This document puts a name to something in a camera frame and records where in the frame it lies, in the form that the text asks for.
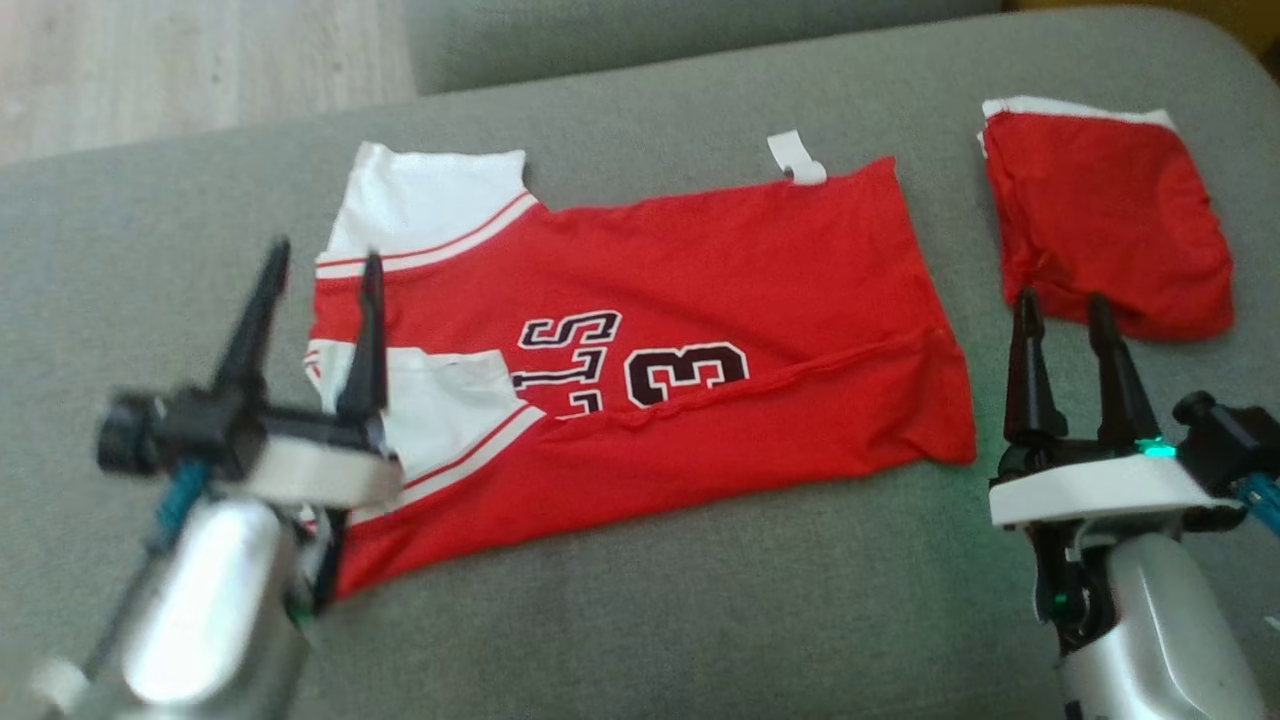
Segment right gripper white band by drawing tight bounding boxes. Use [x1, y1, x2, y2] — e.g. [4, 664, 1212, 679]
[988, 288, 1247, 651]

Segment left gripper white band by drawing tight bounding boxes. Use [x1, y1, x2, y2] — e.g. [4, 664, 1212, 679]
[210, 238, 406, 617]

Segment red shorts with white stripe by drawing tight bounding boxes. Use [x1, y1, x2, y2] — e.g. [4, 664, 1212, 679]
[977, 95, 1237, 344]

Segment red white basketball jersey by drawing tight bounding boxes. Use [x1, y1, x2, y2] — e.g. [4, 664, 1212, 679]
[304, 129, 979, 602]

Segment yellow pillow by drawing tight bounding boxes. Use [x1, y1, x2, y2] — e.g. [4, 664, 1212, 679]
[1005, 0, 1280, 83]

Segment grey sofa seat cushion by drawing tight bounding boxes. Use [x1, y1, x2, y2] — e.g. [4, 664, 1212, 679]
[0, 5, 1280, 720]

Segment grey sofa side cushion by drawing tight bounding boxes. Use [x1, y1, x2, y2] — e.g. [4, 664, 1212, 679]
[400, 0, 1007, 97]

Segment left cable with teal plug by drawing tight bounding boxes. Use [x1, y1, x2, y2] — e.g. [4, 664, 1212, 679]
[80, 460, 213, 683]

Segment cable with teal plug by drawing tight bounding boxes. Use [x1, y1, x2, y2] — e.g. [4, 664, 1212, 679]
[1235, 472, 1280, 538]
[80, 460, 213, 683]

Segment right cable with teal plug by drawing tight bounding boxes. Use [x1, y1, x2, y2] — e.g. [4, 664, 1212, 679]
[1235, 472, 1280, 538]

